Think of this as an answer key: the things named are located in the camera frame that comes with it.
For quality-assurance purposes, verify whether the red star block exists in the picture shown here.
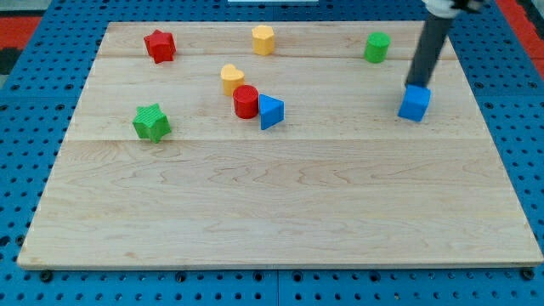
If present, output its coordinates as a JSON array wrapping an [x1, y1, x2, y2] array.
[[144, 30, 176, 64]]

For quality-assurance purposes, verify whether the yellow heart block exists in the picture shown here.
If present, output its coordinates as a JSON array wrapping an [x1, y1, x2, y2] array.
[[220, 64, 245, 97]]

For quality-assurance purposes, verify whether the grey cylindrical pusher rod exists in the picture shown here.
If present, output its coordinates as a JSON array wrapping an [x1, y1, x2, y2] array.
[[405, 13, 453, 88]]

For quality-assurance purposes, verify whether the red cylinder block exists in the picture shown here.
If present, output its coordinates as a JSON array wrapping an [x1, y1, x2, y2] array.
[[233, 85, 259, 119]]

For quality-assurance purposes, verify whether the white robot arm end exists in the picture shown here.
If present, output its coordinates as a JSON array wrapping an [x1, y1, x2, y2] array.
[[422, 0, 488, 19]]

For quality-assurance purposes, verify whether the blue cube block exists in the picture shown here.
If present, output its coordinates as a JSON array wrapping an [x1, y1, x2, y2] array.
[[398, 84, 431, 122]]

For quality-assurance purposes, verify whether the green star block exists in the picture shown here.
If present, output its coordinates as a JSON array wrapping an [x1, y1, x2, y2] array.
[[133, 104, 172, 144]]

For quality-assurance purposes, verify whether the light wooden board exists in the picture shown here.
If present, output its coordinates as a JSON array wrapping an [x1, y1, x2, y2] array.
[[17, 21, 543, 270]]

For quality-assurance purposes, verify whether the green cylinder block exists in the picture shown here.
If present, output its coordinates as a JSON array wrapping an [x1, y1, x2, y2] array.
[[364, 31, 391, 64]]

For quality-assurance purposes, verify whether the blue triangle block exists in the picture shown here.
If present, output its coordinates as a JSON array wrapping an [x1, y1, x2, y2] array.
[[259, 93, 285, 130]]

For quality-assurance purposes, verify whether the yellow hexagon block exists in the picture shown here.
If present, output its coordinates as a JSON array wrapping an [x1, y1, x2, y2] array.
[[252, 25, 275, 56]]

